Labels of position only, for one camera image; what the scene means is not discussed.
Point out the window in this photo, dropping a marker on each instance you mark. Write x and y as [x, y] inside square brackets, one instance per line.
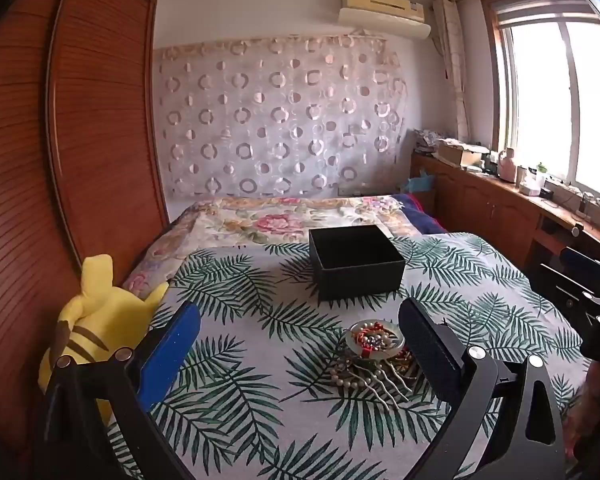
[540, 100]

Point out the yellow plush toy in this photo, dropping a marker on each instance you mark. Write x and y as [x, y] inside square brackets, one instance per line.
[105, 310]

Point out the crumpled patterned paper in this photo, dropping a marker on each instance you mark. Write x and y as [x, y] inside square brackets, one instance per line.
[430, 140]

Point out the palm leaf bed sheet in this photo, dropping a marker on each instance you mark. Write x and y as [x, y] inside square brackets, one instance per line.
[260, 320]

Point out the teal bag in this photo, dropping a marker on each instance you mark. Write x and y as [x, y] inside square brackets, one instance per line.
[422, 182]

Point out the wooden cabinet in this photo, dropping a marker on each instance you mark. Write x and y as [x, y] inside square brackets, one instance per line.
[480, 205]

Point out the circle patterned curtain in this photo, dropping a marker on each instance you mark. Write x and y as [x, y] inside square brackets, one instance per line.
[280, 110]

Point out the black square box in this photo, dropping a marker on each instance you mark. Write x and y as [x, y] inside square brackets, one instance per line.
[360, 280]

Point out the air conditioner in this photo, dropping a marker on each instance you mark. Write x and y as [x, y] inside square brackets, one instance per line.
[380, 15]

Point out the wooden wardrobe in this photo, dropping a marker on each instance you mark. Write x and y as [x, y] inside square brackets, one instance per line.
[95, 110]

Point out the pink kettle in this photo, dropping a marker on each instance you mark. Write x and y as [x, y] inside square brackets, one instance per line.
[507, 167]

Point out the small potted plant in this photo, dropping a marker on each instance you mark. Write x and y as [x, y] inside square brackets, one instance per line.
[541, 172]

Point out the dark blue blanket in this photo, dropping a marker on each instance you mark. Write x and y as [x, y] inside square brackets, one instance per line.
[425, 222]

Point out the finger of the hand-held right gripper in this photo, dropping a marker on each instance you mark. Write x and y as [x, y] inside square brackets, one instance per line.
[567, 285]
[587, 260]

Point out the bundled pale curtain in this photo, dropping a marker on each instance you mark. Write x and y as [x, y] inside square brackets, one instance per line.
[452, 60]

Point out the metal hair comb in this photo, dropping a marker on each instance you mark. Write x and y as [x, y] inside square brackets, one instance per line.
[380, 390]

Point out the cardboard box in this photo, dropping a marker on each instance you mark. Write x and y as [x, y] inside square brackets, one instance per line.
[460, 152]

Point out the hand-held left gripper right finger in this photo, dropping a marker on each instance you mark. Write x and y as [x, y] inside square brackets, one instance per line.
[430, 350]

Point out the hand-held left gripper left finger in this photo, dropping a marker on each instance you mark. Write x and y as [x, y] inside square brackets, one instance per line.
[172, 350]

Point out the floral blanket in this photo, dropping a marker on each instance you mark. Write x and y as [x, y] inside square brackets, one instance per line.
[280, 220]

